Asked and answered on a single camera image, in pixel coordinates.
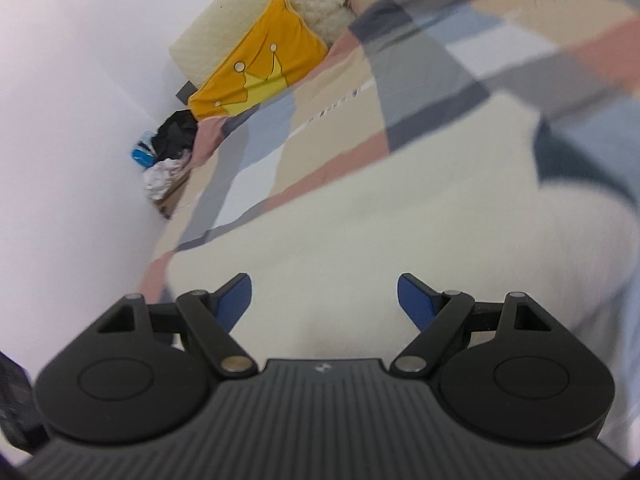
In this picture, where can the fluffy cream pillow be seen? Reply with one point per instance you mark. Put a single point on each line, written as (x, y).
(337, 22)

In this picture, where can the yellow crown pillow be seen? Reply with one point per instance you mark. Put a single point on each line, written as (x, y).
(260, 65)

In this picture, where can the cardboard box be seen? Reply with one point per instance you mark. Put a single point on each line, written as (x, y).
(172, 200)

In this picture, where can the cream quilted headboard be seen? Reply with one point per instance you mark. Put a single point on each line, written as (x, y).
(280, 5)

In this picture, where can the plaid pastel blanket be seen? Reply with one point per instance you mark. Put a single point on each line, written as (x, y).
(450, 60)

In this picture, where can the blue packet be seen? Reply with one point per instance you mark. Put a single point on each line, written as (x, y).
(142, 152)

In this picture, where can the white crumpled cloth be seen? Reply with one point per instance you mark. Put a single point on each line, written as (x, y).
(162, 177)

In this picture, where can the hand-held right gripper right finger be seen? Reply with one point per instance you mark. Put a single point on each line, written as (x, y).
(415, 300)

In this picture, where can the cream striped knit sweater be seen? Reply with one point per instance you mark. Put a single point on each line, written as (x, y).
(400, 240)

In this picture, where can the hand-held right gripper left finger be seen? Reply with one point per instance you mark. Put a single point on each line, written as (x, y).
(235, 302)

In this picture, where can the grey wall socket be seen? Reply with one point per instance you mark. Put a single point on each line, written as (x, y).
(186, 92)

